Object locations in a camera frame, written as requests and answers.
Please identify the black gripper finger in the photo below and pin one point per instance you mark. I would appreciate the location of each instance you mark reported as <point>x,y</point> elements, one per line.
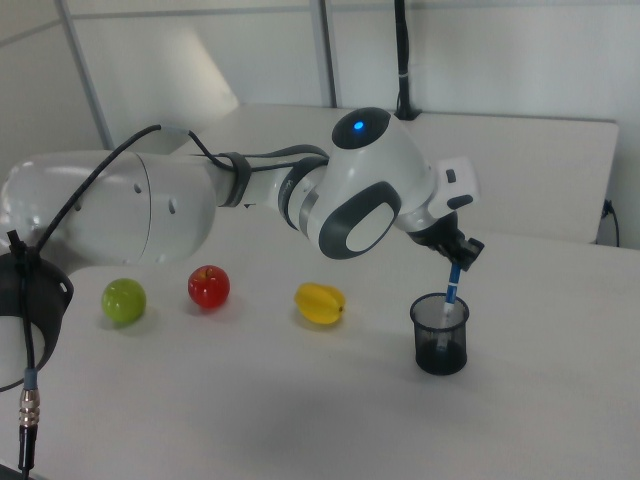
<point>472,251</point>
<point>451,251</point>

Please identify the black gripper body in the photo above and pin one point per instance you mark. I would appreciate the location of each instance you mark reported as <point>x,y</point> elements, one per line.
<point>440,231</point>

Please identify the blue white marker pen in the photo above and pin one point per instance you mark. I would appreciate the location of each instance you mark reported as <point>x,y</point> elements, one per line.
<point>452,290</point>

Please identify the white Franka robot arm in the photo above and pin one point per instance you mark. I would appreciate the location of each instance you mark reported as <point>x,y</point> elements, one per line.
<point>360,200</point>

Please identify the black mesh pen cup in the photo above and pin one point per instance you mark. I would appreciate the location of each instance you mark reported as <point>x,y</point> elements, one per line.
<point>440,350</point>

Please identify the yellow starfruit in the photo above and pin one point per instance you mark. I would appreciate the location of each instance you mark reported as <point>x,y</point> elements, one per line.
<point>320,303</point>

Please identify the black clamped pole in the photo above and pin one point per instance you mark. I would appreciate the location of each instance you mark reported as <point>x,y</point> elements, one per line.
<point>403,60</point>

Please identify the red apple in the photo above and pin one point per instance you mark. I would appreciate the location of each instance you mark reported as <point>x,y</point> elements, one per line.
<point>209,286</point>

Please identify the green apple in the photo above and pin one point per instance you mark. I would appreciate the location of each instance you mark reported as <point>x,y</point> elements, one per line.
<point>123,301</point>

